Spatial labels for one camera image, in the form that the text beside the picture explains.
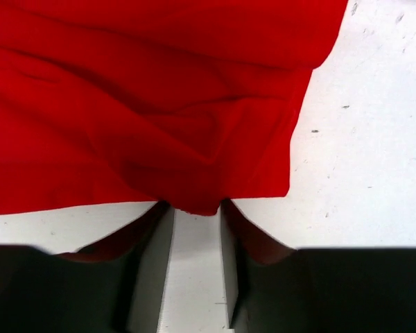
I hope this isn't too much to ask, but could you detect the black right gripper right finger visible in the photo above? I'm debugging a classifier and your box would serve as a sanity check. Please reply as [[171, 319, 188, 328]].
[[220, 199, 416, 332]]

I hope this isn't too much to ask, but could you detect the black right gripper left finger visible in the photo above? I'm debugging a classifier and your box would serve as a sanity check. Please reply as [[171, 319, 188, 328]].
[[0, 202, 174, 332]]

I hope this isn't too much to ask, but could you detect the red t shirt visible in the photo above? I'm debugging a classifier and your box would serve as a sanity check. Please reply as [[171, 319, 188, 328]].
[[0, 1, 347, 215]]

